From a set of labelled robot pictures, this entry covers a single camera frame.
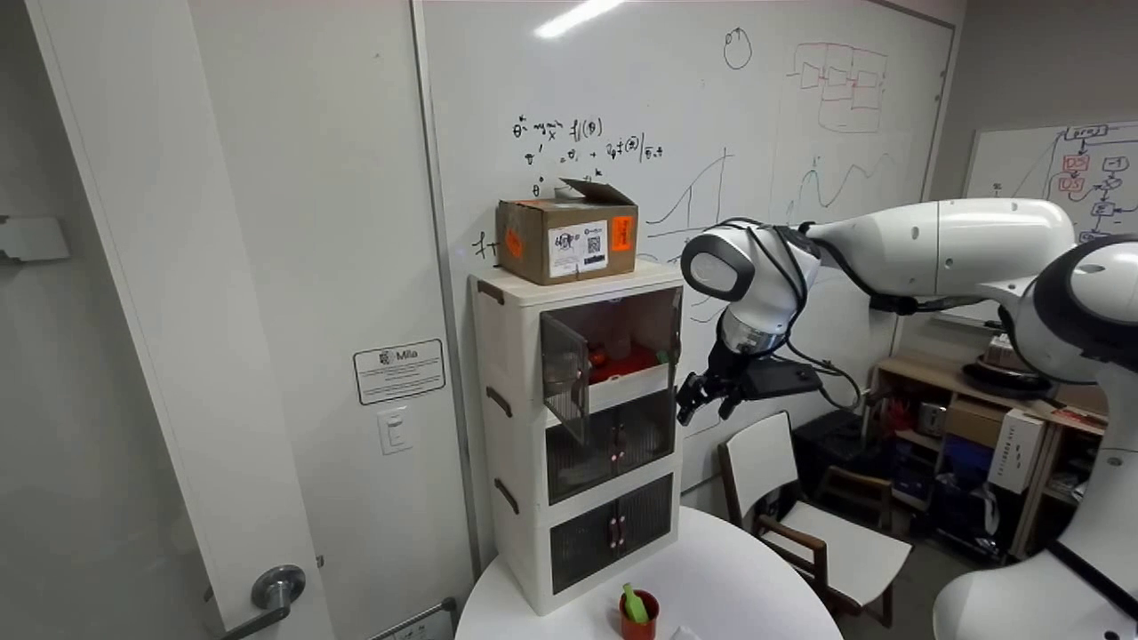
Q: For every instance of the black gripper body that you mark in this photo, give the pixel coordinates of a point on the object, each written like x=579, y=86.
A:
x=729, y=370

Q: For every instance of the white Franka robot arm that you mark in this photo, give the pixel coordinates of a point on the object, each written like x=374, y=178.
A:
x=948, y=243

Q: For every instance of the white three-compartment cabinet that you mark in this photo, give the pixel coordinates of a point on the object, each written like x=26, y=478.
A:
x=517, y=475

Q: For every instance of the white room door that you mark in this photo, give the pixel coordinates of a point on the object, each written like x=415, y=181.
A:
x=155, y=357

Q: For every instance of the red object in cabinet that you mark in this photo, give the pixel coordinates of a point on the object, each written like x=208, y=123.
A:
x=610, y=361

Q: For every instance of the cardboard box with orange sticker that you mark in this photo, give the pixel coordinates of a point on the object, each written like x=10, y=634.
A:
x=568, y=243

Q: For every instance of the green item in cup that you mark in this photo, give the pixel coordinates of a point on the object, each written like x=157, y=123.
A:
x=638, y=604

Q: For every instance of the wooden storage shelf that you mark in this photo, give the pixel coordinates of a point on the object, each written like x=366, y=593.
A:
x=961, y=475

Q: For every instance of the small whiteboard with coloured drawings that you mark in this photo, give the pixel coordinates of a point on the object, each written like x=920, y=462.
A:
x=1068, y=172

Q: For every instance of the white chair with wooden frame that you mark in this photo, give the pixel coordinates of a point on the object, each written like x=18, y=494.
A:
x=846, y=551

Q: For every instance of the large wall whiteboard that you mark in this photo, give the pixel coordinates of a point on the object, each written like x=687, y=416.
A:
x=713, y=117

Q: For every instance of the white wall sign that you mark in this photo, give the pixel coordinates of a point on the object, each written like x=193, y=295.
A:
x=400, y=370

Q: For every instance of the white light switch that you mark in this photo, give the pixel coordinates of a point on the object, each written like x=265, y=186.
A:
x=392, y=429

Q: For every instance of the grey wall mounted bracket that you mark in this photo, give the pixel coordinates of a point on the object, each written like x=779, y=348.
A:
x=28, y=239

